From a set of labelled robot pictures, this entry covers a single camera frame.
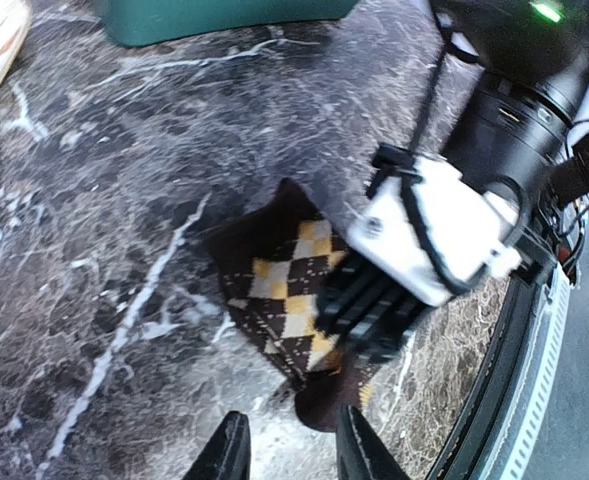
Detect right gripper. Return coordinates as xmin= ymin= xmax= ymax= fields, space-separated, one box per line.
xmin=431 ymin=1 xmax=589 ymax=280

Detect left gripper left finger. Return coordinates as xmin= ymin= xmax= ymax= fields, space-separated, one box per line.
xmin=183 ymin=411 xmax=251 ymax=480

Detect white slotted cable duct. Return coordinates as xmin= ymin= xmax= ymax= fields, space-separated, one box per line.
xmin=501 ymin=265 xmax=572 ymax=479

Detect brown argyle sock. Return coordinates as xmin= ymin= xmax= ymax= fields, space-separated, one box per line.
xmin=205 ymin=178 xmax=378 ymax=433

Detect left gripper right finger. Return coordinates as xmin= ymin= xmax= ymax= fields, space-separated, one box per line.
xmin=336 ymin=406 xmax=410 ymax=480

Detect black front rail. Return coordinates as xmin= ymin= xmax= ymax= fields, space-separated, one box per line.
xmin=428 ymin=279 xmax=542 ymax=479

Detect green divided plastic tray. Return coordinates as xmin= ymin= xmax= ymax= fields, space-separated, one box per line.
xmin=92 ymin=0 xmax=356 ymax=47

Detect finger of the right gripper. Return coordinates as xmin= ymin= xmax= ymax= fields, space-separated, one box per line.
xmin=315 ymin=252 xmax=424 ymax=364

